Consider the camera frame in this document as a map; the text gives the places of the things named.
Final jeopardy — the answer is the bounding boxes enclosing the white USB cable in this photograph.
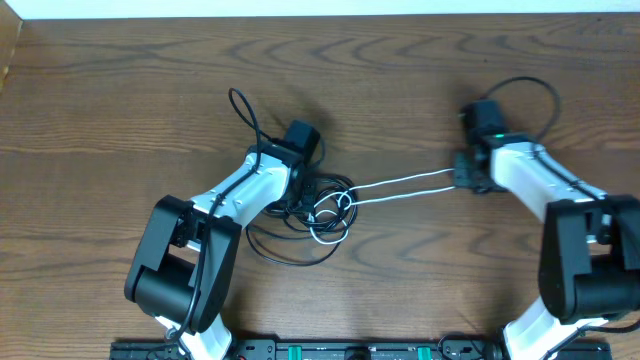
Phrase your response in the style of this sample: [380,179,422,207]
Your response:
[307,168,457,246]

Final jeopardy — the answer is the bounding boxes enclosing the black USB cable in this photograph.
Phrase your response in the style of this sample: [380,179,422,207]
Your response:
[244,172,359,267]

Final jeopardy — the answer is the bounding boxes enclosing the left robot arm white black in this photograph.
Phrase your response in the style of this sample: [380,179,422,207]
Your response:
[124,140,317,359]

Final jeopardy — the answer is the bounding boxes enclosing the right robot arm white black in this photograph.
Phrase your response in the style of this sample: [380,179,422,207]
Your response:
[454,132,639,359]

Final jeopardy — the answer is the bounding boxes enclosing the cardboard box side panel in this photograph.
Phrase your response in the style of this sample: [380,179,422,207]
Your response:
[0,0,23,89]

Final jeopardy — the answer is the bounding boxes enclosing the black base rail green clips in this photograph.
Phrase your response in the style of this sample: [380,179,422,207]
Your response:
[109,337,614,360]

